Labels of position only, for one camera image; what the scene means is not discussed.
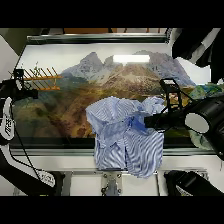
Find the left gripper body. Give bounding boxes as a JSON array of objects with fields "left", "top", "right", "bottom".
[{"left": 14, "top": 87, "right": 39, "bottom": 101}]

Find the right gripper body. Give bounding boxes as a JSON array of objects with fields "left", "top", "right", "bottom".
[{"left": 143, "top": 112, "right": 167, "bottom": 132}]

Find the blue striped shirt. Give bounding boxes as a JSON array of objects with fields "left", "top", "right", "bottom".
[{"left": 85, "top": 95, "right": 167, "bottom": 180}]

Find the brown clothes hanger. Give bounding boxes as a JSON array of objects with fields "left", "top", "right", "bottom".
[
  {"left": 32, "top": 81, "right": 62, "bottom": 92},
  {"left": 23, "top": 66, "right": 63, "bottom": 82}
]

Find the black garment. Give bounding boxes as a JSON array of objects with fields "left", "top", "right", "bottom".
[{"left": 171, "top": 27, "right": 224, "bottom": 84}]

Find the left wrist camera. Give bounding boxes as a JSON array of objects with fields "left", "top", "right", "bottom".
[{"left": 12, "top": 68, "right": 26, "bottom": 89}]

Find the black cable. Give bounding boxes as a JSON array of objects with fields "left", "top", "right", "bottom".
[{"left": 9, "top": 102, "right": 40, "bottom": 177}]

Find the silver frame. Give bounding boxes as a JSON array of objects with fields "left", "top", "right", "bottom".
[{"left": 9, "top": 147, "right": 224, "bottom": 197}]

